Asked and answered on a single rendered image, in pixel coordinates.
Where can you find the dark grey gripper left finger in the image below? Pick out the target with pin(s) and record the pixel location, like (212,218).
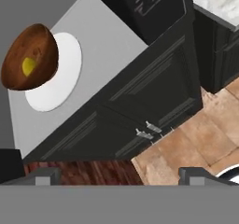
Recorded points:
(46,173)

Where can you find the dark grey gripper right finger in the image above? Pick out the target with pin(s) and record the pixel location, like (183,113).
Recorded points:
(191,173)

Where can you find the black microwave door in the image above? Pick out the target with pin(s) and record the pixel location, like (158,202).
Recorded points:
(11,165)

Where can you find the white microwave turntable plate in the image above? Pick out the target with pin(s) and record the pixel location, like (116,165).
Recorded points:
(67,69)

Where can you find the yellow lemon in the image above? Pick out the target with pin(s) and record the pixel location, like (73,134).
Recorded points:
(28,66)

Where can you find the brown wooden bowl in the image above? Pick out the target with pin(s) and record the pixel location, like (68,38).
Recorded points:
(34,41)

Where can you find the black microwave oven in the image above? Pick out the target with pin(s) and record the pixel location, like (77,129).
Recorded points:
(105,44)

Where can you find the white round object black rim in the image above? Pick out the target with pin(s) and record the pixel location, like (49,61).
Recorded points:
(228,173)

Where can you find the black cupboard door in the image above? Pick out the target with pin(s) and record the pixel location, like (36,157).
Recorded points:
(161,78)
(90,137)

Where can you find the black cupboard run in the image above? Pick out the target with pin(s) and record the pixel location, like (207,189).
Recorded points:
(217,53)

